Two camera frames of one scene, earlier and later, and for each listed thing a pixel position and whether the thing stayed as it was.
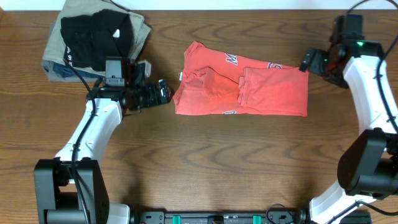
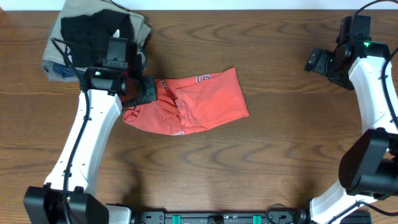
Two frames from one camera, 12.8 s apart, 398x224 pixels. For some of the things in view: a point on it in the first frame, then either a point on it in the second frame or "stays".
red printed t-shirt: x=215 y=83 to x=184 y=105
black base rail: x=219 y=218 stays
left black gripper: x=159 y=93 stays
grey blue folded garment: x=58 y=72 stays
